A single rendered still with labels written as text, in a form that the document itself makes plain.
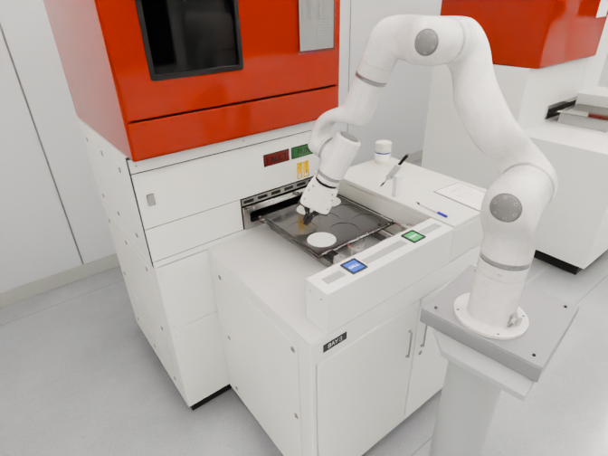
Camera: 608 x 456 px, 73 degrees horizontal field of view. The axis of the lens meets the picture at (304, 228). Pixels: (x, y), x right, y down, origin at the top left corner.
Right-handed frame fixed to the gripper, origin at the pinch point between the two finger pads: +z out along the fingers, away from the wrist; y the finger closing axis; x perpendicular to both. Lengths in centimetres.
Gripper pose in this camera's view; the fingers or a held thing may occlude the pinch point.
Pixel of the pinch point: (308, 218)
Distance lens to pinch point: 140.3
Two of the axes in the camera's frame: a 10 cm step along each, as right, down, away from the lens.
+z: -4.0, 7.7, 5.0
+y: 9.1, 4.1, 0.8
